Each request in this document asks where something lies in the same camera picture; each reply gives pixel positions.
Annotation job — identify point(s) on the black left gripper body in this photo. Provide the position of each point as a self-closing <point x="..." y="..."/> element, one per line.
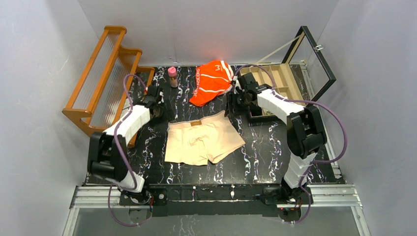
<point x="168" y="104"/>

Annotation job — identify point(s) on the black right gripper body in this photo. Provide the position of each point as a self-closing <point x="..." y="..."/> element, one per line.
<point x="234" y="102"/>

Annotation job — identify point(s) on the beige boxer underwear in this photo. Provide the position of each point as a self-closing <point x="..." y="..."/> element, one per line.
<point x="202" y="141"/>

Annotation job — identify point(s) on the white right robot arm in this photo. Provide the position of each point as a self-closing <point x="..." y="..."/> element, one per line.
<point x="305" y="130"/>

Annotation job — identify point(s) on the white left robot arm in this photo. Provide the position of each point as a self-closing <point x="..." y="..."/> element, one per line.
<point x="107" y="157"/>

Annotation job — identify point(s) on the orange boxer underwear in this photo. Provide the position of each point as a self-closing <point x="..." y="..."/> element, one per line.
<point x="212" y="79"/>

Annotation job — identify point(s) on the pink capped bottle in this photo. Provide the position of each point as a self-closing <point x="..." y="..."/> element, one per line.
<point x="173" y="75"/>

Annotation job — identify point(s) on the orange wooden shelf rack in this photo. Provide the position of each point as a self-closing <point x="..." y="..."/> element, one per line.
<point x="98" y="99"/>

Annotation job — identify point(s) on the black compartment storage box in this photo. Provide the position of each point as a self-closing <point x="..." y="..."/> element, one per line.
<point x="303" y="73"/>

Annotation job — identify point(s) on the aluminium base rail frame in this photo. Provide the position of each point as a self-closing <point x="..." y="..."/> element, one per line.
<point x="233" y="186"/>

